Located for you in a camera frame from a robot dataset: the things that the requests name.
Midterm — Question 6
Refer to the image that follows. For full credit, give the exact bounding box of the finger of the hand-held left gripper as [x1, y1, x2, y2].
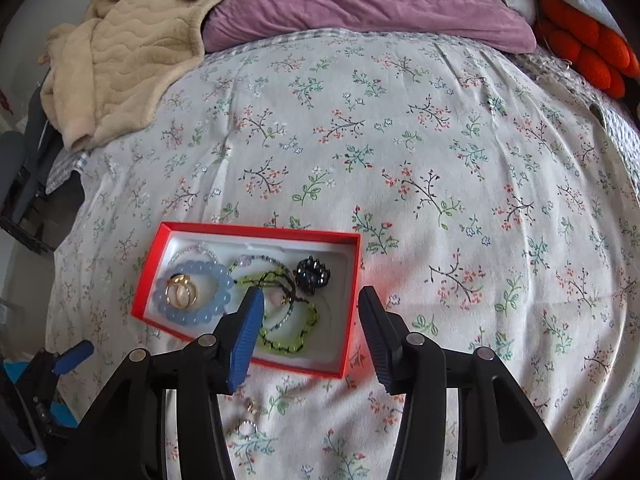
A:
[51, 339, 95, 375]
[49, 401, 80, 429]

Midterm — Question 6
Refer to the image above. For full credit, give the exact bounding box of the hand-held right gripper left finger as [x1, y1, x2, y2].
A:
[70, 287, 265, 480]

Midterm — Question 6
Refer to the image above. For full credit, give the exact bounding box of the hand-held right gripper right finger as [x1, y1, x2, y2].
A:
[357, 285, 573, 480]

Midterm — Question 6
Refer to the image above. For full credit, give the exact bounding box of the red cardboard box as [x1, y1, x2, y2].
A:
[130, 221, 362, 379]

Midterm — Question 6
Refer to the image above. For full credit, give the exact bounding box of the green beaded bracelet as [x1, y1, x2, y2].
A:
[237, 271, 320, 357]

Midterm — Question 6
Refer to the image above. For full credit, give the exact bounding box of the thin seed bead necklace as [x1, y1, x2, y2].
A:
[229, 254, 302, 343]

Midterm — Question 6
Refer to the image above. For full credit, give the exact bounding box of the blue beaded bracelet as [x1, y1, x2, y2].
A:
[153, 260, 236, 329]

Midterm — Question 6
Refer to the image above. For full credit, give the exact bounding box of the black hair claw clip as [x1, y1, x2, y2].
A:
[294, 257, 333, 294]

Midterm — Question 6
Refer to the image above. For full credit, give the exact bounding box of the clear beaded bracelet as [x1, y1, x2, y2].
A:
[169, 242, 222, 267]

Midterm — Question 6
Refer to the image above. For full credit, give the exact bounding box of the grey checked cloth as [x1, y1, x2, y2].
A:
[46, 151, 92, 195]

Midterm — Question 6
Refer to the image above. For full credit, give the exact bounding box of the dark chair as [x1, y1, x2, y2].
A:
[0, 80, 57, 257]

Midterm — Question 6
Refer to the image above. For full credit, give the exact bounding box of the beige fleece blanket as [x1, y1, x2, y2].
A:
[39, 0, 257, 152]

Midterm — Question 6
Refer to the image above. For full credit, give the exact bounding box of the grey quilted blanket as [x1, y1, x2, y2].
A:
[515, 52, 640, 201]

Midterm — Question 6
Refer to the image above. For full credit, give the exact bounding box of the purple pillow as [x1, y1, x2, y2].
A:
[202, 0, 537, 57]

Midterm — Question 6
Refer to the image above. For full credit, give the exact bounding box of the orange plush toy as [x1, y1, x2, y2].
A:
[534, 0, 640, 99]

